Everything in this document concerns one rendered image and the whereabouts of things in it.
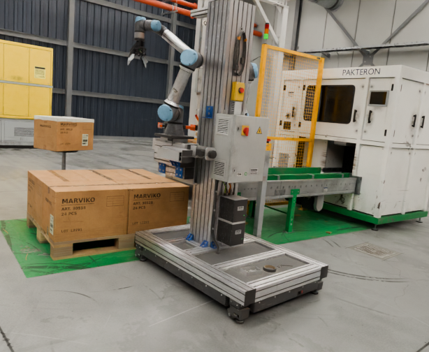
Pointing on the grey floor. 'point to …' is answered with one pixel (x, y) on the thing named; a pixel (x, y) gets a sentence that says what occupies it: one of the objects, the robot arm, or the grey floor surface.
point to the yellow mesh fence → (311, 110)
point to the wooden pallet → (60, 250)
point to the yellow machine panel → (12, 91)
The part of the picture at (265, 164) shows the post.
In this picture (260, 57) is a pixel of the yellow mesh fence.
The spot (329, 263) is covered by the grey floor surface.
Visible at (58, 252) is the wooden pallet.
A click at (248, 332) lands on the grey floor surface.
